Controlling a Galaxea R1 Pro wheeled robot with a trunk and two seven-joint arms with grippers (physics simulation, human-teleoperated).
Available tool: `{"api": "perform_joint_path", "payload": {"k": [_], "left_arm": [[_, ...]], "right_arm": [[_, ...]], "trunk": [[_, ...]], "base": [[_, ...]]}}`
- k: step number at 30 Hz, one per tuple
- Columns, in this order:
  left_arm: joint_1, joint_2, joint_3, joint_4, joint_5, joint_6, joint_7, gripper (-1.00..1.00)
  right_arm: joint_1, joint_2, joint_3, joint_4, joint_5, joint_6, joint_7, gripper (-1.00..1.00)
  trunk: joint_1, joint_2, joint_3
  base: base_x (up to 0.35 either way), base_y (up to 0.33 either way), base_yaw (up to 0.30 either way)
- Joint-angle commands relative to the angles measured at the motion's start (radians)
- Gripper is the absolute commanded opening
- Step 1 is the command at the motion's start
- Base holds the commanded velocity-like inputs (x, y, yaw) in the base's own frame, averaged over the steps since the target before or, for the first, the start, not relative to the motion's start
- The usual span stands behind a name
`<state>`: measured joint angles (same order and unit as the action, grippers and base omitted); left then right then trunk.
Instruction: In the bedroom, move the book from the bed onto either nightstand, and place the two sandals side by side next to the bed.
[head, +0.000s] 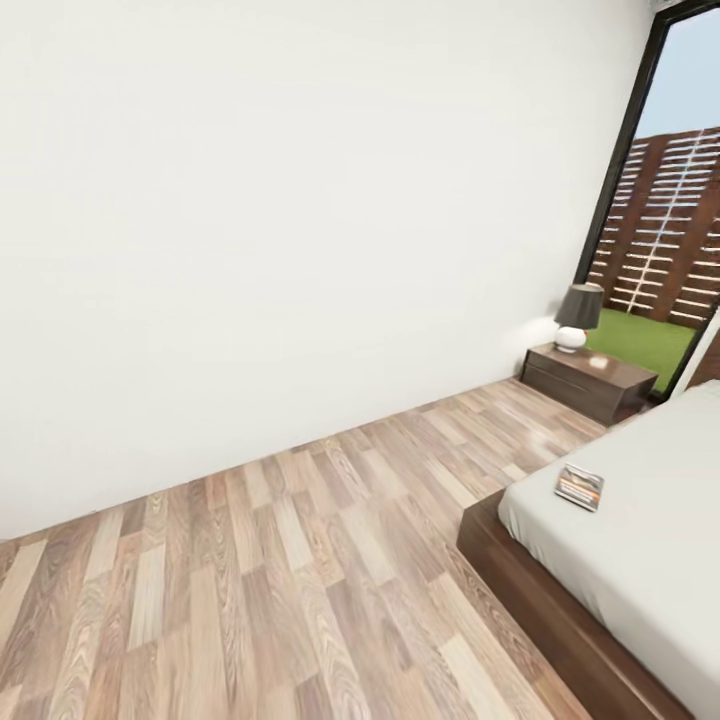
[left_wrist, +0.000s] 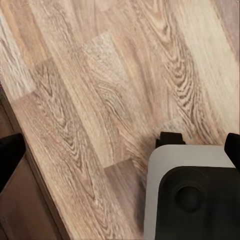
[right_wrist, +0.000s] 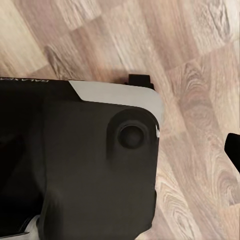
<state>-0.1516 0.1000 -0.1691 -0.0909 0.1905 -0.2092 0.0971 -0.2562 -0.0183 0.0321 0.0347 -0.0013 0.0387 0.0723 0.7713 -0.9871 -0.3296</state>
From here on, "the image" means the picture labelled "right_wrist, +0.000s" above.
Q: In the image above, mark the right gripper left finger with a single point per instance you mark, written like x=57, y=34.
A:
x=12, y=150

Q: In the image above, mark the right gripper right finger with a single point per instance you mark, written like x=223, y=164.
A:
x=232, y=149

